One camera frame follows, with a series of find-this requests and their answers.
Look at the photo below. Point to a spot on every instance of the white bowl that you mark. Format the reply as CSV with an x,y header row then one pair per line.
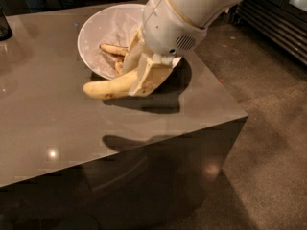
x,y
91,31

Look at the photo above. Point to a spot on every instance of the yellow banana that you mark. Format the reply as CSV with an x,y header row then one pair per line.
x,y
118,53
111,89

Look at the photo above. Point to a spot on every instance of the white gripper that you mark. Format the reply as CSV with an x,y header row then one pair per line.
x,y
166,28

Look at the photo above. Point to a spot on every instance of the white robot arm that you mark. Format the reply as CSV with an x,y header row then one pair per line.
x,y
201,12

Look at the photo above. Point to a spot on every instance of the black slatted appliance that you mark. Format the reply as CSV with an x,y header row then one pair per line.
x,y
282,21

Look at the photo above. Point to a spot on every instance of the white paper bowl liner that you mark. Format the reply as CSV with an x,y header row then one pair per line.
x,y
122,23

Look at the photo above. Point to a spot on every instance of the dark object at table edge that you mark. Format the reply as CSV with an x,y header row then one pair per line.
x,y
5,29

